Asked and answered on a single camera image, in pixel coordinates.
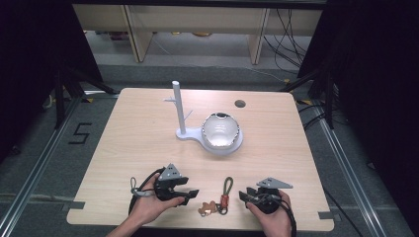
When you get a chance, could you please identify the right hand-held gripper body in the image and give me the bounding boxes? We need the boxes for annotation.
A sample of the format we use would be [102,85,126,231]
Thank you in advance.
[246,177,294,215]

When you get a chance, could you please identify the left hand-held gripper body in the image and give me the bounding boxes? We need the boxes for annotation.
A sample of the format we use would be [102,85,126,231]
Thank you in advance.
[153,163,191,202]

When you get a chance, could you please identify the green cord keychain brown charm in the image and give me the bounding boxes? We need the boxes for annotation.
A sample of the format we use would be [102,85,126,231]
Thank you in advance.
[198,176,234,218]

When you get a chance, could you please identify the person's left hand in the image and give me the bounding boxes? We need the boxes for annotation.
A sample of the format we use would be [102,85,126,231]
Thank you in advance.
[127,173,186,228]

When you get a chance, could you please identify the person's right hand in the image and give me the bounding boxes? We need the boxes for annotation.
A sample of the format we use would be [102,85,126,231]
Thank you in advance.
[246,190,293,237]

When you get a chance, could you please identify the white stand with pegs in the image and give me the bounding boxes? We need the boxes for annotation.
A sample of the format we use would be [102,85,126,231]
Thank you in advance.
[163,80,245,156]

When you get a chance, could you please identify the black metal stand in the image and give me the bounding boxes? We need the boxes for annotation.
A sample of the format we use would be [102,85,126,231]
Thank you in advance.
[52,65,120,130]
[280,67,337,130]

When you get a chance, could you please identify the black curtain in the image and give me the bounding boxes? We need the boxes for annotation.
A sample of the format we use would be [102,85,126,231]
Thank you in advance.
[0,0,105,166]
[295,0,419,231]

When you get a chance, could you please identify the beige wooden desk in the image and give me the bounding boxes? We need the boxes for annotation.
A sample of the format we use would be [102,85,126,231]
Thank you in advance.
[72,3,324,66]

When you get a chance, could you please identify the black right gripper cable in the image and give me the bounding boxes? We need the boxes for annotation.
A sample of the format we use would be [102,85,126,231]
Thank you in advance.
[250,193,297,237]

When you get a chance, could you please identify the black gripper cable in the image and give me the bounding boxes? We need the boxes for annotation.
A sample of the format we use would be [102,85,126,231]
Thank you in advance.
[127,167,166,216]
[250,193,297,237]

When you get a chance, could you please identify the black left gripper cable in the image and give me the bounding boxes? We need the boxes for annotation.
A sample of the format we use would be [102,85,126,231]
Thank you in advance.
[127,167,166,216]

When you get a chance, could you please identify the grey wrist loop cord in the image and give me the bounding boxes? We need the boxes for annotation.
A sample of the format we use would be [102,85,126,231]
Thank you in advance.
[129,176,156,198]

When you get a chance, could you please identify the aluminium floor rail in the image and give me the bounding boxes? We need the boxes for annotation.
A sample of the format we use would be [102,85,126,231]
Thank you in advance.
[294,98,417,237]
[0,90,120,237]

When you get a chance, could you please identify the black hanging cables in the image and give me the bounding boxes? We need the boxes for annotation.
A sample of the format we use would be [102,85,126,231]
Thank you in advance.
[262,8,314,75]

